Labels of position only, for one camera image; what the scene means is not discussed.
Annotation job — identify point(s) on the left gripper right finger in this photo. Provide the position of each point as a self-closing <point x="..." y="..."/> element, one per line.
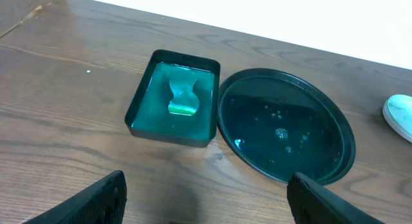
<point x="312" y="203"/>

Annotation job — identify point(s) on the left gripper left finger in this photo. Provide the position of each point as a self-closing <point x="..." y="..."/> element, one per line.
<point x="103" y="202"/>

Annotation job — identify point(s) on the mint plate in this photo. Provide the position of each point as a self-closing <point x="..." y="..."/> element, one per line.
<point x="397" y="113"/>

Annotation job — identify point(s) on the green sponge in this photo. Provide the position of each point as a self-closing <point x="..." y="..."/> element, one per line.
<point x="184" y="101"/>

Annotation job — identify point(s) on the black round tray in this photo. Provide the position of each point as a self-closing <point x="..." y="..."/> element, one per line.
<point x="280" y="124"/>

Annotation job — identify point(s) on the black rectangular water tray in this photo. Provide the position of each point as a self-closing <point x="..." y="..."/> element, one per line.
<point x="148" y="116"/>

